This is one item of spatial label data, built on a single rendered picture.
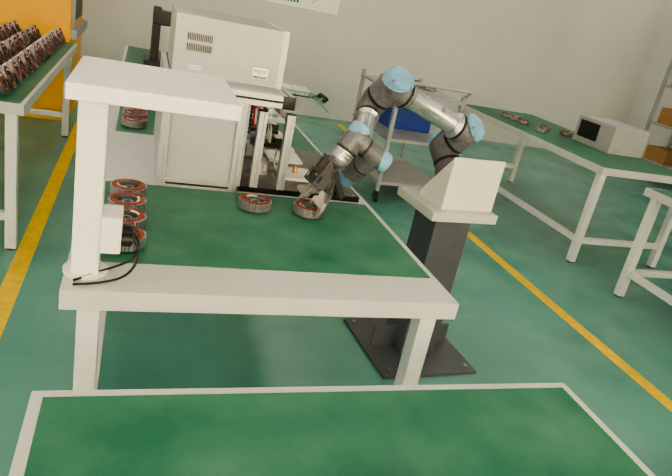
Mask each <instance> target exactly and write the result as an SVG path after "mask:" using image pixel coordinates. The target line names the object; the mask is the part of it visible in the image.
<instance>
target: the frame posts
mask: <svg viewBox="0 0 672 476"><path fill-rule="evenodd" d="M257 107H258V106H257ZM259 107H260V108H261V109H260V108H259ZM259 107H258V109H259V113H258V109H257V108H255V121H254V124H256V123H257V126H256V133H255V140H254V146H253V153H252V159H251V166H250V173H249V179H248V185H249V187H254V188H257V184H258V178H259V171H260V165H261V159H262V152H263V146H264V140H265V133H266V127H267V120H268V114H269V111H268V110H266V109H262V108H263V107H262V106H259ZM257 115H258V120H257ZM296 116H297V115H296V114H294V113H287V114H286V120H285V126H284V132H283V138H282V144H281V150H280V156H279V162H278V168H277V174H276V180H275V186H274V188H275V189H276V190H279V189H280V190H284V185H285V179H286V173H287V168H288V162H289V156H290V150H291V144H292V139H293V133H294V127H295V121H296Z"/></svg>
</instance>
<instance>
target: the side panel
mask: <svg viewBox="0 0 672 476"><path fill-rule="evenodd" d="M240 104H241V105H242V114H241V121H240V122H238V121H230V120H223V119H215V118H208V117H200V116H192V115H185V114H177V113H170V112H162V114H161V125H160V136H159V146H158V157H157V167H156V178H155V185H161V186H170V187H181V188H192V189H202V190H213V191H224V192H235V193H236V189H237V182H238V175H239V168H240V161H241V154H242V147H243V140H244V133H245V126H246V119H247V112H248V106H249V104H242V103H240Z"/></svg>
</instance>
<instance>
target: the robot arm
mask: <svg viewBox="0 0 672 476"><path fill-rule="evenodd" d="M409 73H410V72H408V71H407V70H406V69H404V68H402V67H399V66H393V67H391V68H390V69H388V70H387V71H385V72H384V73H383V74H382V75H381V76H380V77H379V78H378V79H377V80H376V81H375V82H373V83H372V84H371V85H370V86H369V87H368V88H367V89H366V90H365V91H364V93H363V95H362V97H361V99H360V101H359V104H358V106H357V110H356V113H355V119H356V120H355V121H354V122H353V123H352V124H351V125H350V126H349V128H348V129H347V131H346V132H345V133H344V135H343V136H342V137H341V139H340V140H339V141H338V143H337V144H336V145H335V147H334V148H333V149H332V151H331V152H330V155H328V154H326V153H324V154H323V156H322V157H321V158H320V160H319V161H318V163H317V164H316V165H315V166H313V165H312V166H311V167H310V169H309V170H308V172H309V171H310V170H311V169H312V170H311V171H310V173H309V174H308V172H307V173H306V174H305V176H304V178H305V179H306V180H307V181H308V182H309V184H308V185H302V184H299V185H297V189H298V190H299V192H300V193H301V195H300V196H299V197H298V198H297V200H299V199H305V198H307V197H309V196H310V195H311V194H314V193H316V191H317V190H318V191H320V192H319V195H318V196H315V195H314V196H313V202H314V203H315V204H316V206H317V207H318V210H317V211H316V214H315V217H316V218H317V217H318V216H319V215H320V214H321V213H322V211H323V210H324V209H325V207H326V206H327V205H328V203H329V201H330V199H331V198H332V195H333V194H334V196H336V197H337V198H338V199H342V198H344V197H345V194H344V190H343V187H342V185H343V186H345V187H351V186H353V185H354V184H357V182H358V181H360V180H361V179H362V178H364V177H365V176H366V175H368V174H369V173H371V172H372V171H374V170H375V169H376V171H379V172H384V171H386V170H387V169H388V168H389V166H390V165H391V163H392V160H393V156H392V155H391V154H390V153H389V152H388V151H387V150H386V149H384V148H383V147H382V146H381V145H379V144H378V143H377V142H376V141H374V140H373V139H372V135H373V131H374V127H375V125H376V124H377V122H378V120H379V117H380V116H381V114H382V113H383V112H384V111H386V110H387V109H388V108H389V107H391V106H392V105H394V106H396V107H397V108H400V109H401V108H404V107H405V108H407V109H408V110H410V111H412V112H413V113H415V114H417V115H418V116H420V117H422V118H423V119H425V120H427V121H428V122H430V123H431V124H433V125H435V126H436V127H438V128H440V129H441V130H440V131H439V130H438V131H436V132H434V133H433V134H432V135H431V136H430V138H429V140H428V145H429V151H430V153H431V157H432V160H433V164H434V168H435V176H436V175H437V174H438V173H439V172H440V171H441V170H442V169H443V168H445V167H446V166H447V165H448V164H449V163H450V162H451V161H452V160H453V159H454V158H455V157H456V158H460V156H459V154H460V153H462V152H463V151H465V150H466V149H468V148H469V147H471V146H472V145H474V144H475V143H478V142H479V141H480V140H481V139H482V138H483V137H484V135H485V129H484V126H483V124H482V122H481V120H480V119H479V117H478V116H477V115H475V114H474V113H471V114H468V116H466V115H464V114H463V113H460V112H458V113H454V112H453V111H451V110H449V109H448V108H446V107H445V106H443V105H441V104H440V103H438V102H437V101H435V100H434V99H432V98H430V97H429V96H427V95H426V94H424V93H423V92H421V91H419V90H418V89H416V84H415V81H414V78H413V76H412V75H410V74H409ZM339 168H341V169H340V170H339V171H338V169H339ZM307 174H308V175H307Z"/></svg>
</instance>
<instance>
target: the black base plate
mask: <svg viewBox="0 0 672 476"><path fill-rule="evenodd" d="M293 149H294V148H293ZM294 150H295V153H296V154H297V156H298V157H299V158H300V160H301V161H302V162H303V164H302V165H297V164H288V167H294V166H297V168H303V169H308V170H309V169H310V167H311V166H312V165H313V166H315V165H316V164H317V163H318V161H319V160H320V158H321V157H322V155H321V154H320V153H319V152H318V151H310V150H302V149H294ZM251 159H252V157H247V156H245V155H244V159H243V166H242V173H241V179H240V186H239V187H238V186H237V189H238V191H240V192H251V193H261V194H272V195H283V196H293V197H299V196H300V195H301V193H300V192H299V190H298V189H297V185H299V184H302V185H308V184H309V182H299V181H289V180H285V185H284V190H280V189H279V190H276V189H275V188H274V186H275V180H276V173H275V171H274V170H273V169H271V168H272V167H273V162H270V161H268V159H267V158H266V159H267V161H268V162H269V163H268V169H267V175H259V178H258V184H257V188H254V187H249V185H248V179H249V173H250V166H251ZM342 187H343V190H344V194H345V197H344V198H342V199H338V198H337V197H336V196H334V194H333V195H332V198H331V199H330V200H336V201H347V202H359V196H358V195H357V194H356V193H355V192H354V191H353V190H352V188H351V187H345V186H343V185H342Z"/></svg>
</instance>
